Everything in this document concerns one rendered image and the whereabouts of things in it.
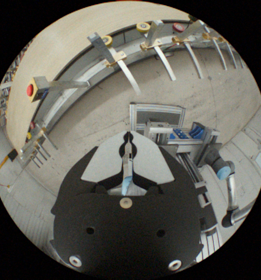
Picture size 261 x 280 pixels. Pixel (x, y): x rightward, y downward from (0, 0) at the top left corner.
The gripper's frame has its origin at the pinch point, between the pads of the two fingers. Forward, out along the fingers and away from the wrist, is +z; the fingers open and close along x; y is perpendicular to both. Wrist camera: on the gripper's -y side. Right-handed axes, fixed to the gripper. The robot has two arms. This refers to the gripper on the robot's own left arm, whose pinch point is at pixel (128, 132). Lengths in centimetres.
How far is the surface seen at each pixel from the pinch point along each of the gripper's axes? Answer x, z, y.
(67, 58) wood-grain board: -39, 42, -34
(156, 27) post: 10.4, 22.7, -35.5
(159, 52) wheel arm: 18, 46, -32
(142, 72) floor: 18, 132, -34
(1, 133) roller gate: -852, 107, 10
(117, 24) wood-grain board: -7, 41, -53
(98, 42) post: -9.6, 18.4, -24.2
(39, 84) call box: -29.9, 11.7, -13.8
